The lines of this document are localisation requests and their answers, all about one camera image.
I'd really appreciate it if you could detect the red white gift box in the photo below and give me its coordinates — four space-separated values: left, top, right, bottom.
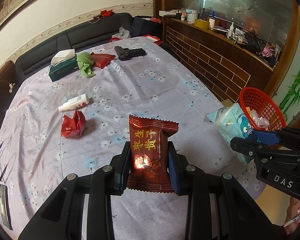
144 35 162 45

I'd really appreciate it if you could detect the brown wooden cabinet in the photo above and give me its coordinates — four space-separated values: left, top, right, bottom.
153 0 300 101

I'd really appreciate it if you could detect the white red printed plastic bag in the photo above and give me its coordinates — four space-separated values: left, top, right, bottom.
250 109 270 131

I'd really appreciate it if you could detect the dark red snack packet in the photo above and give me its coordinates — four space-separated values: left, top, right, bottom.
127 115 179 193

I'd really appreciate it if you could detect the white plastic bag on sofa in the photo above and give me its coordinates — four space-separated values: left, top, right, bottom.
112 27 131 40

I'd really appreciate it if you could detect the green cloth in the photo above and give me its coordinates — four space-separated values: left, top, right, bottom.
77 52 95 77

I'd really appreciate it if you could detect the black toy pistol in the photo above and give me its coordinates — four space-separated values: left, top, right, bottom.
114 46 146 61

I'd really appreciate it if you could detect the yellow tape roll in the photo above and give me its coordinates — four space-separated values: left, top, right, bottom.
194 19 210 30

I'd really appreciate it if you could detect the bamboo painted glass panel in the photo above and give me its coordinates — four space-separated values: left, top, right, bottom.
273 38 300 124

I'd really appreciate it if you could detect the person right hand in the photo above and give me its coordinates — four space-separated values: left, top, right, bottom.
284 197 300 235

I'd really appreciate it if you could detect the red pouch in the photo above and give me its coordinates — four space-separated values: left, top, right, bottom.
90 53 116 69

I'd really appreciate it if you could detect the red wrapper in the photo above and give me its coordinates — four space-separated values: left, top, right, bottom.
61 110 86 138

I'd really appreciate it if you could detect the white spray bottle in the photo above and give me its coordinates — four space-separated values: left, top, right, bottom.
58 94 90 112

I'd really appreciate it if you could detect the brown armchair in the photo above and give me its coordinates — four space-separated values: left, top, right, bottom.
0 61 17 128

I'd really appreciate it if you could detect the floral purple tablecloth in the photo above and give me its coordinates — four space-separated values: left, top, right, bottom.
0 37 265 239

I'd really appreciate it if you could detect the green tissue box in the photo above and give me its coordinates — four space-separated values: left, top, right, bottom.
49 49 79 82

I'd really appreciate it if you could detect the black leather sofa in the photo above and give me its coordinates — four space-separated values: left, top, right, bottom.
15 12 134 83

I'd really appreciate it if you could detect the teal tissue packet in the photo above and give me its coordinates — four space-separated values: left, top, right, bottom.
205 102 254 166

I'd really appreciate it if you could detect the red plastic trash basket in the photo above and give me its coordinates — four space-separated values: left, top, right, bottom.
238 87 286 131

